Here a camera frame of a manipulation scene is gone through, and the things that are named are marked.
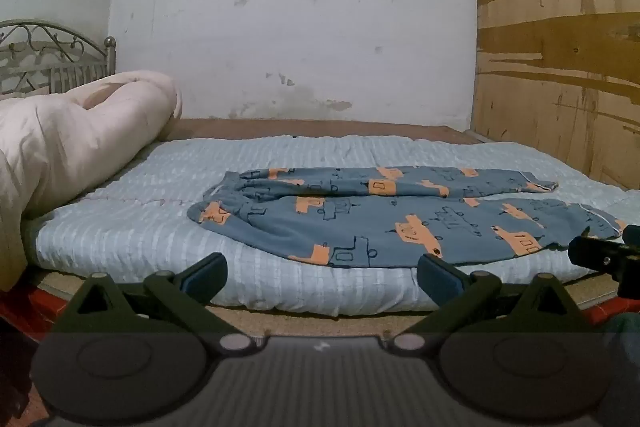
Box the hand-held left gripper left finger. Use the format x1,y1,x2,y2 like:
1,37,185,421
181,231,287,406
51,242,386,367
61,252,261,354

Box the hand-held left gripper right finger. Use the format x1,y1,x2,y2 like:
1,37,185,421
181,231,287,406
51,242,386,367
391,253,587,354

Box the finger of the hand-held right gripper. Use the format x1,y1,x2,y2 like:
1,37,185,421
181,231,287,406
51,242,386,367
568,224,640,300

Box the blue pants with orange print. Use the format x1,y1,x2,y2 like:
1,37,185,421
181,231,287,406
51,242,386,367
187,166,628,269

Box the light blue striped blanket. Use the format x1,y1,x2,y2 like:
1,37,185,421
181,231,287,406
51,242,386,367
31,134,640,314

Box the brown bed base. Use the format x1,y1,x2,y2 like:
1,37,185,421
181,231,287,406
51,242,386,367
0,117,640,333

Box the plywood board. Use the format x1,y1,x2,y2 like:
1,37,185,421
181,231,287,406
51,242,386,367
468,0,640,190

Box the pale pink comforter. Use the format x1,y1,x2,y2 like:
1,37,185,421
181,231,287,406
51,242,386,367
0,70,183,293

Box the ornate metal headboard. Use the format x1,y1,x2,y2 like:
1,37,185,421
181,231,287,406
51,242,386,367
0,19,118,96

